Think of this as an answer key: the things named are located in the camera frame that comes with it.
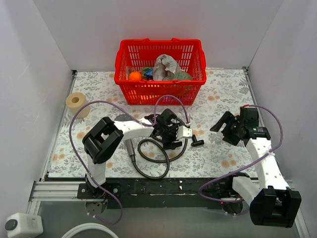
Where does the dark metal shower hose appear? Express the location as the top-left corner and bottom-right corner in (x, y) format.
(128, 113), (190, 180)

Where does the grey handheld shower head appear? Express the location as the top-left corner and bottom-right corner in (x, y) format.
(116, 114), (136, 156)

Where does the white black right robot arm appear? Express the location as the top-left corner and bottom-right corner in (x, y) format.
(210, 105), (302, 228)

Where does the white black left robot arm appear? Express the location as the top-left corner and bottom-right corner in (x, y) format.
(82, 109), (188, 198)

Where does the floral patterned table mat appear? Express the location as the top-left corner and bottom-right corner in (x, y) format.
(43, 68), (277, 179)

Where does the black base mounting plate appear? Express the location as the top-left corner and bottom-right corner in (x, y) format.
(76, 177), (255, 210)

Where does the green netted item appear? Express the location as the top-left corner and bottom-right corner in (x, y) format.
(173, 71), (193, 81)

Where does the blue packaged item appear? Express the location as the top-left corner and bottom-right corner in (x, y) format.
(143, 68), (153, 77)

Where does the crumpled grey paper bag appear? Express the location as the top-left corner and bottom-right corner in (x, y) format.
(153, 54), (181, 81)

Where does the orange fruit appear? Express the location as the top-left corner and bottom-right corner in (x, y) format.
(128, 71), (143, 81)

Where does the red plastic shopping basket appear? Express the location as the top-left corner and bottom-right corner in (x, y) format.
(114, 38), (207, 106)

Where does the beige tape roll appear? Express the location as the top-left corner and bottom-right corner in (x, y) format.
(66, 92), (90, 119)

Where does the white curved tube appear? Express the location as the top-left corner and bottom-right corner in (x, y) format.
(61, 223), (119, 238)

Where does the white power adapter box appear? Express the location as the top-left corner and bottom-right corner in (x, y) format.
(5, 213), (44, 238)

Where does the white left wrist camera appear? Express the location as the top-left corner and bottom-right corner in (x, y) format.
(176, 125), (193, 140)

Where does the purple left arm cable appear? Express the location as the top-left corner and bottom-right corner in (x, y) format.
(69, 95), (191, 225)

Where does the aluminium frame rail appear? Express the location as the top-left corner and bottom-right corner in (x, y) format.
(26, 179), (310, 238)

